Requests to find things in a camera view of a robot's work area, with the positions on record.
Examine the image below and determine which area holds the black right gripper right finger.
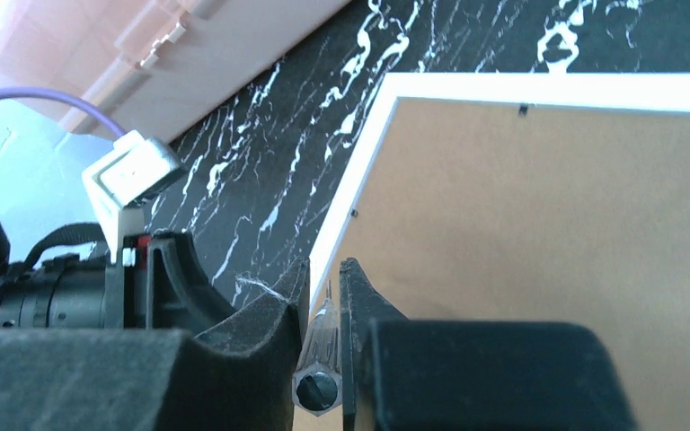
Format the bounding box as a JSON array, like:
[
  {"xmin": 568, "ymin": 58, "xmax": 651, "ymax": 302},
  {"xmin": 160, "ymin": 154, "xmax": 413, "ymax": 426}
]
[{"xmin": 340, "ymin": 258, "xmax": 639, "ymax": 430}]

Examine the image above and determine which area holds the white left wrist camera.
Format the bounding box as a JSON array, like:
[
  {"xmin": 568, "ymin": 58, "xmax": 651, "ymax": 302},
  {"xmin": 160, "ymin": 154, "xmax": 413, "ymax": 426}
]
[{"xmin": 82, "ymin": 130, "xmax": 185, "ymax": 264}]

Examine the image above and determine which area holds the translucent orange plastic box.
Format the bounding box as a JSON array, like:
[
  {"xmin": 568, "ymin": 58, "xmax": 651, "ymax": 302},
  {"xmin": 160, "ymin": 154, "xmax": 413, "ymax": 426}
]
[{"xmin": 0, "ymin": 0, "xmax": 343, "ymax": 140}]

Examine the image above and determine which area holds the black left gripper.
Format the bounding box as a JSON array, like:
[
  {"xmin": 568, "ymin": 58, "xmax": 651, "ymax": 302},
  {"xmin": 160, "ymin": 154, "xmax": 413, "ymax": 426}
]
[{"xmin": 0, "ymin": 223, "xmax": 235, "ymax": 330}]

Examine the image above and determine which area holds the clear grey screwdriver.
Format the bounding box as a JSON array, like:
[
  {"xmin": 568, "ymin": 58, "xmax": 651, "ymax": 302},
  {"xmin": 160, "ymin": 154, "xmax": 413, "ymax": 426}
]
[{"xmin": 292, "ymin": 281, "xmax": 342, "ymax": 417}]

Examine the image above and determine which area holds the white picture frame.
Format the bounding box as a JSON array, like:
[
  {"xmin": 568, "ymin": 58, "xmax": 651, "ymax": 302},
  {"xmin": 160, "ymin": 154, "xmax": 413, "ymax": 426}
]
[{"xmin": 310, "ymin": 73, "xmax": 690, "ymax": 430}]

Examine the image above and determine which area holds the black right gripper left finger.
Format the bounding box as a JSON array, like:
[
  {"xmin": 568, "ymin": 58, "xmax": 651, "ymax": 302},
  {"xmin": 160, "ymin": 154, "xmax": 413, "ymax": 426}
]
[{"xmin": 0, "ymin": 258, "xmax": 310, "ymax": 430}]

